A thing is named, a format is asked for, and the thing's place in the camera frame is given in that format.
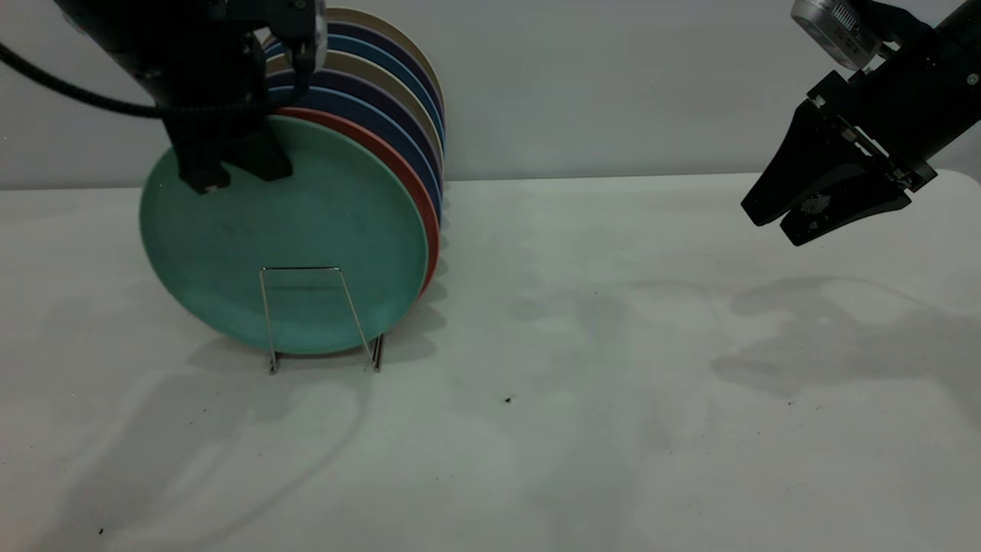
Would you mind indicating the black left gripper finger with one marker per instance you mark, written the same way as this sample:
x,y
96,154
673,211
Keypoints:
x,y
201,169
264,157

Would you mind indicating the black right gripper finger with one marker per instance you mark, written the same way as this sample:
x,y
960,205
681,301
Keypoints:
x,y
805,161
851,203

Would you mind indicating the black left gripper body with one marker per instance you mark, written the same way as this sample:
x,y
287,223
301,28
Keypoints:
x,y
207,84

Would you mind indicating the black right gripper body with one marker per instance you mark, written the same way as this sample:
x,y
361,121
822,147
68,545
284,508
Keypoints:
x,y
912,100

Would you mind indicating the green round plate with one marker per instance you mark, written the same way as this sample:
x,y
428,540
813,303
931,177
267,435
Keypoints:
x,y
291,222

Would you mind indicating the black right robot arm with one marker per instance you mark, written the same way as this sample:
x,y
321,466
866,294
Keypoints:
x,y
969,17

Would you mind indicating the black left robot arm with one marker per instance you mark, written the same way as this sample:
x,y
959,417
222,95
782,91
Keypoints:
x,y
138,19

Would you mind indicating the blue plate with light rim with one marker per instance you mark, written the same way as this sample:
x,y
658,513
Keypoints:
x,y
368,111

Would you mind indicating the beige round plate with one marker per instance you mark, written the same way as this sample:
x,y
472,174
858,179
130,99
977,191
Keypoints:
x,y
360,65
375,21

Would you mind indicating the pink round plate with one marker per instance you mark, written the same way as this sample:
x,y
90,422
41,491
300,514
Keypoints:
x,y
406,180

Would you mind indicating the teal blue round plate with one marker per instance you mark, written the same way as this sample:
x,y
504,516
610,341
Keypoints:
x,y
368,49

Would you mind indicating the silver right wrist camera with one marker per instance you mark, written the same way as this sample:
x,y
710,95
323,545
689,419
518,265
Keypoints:
x,y
835,23

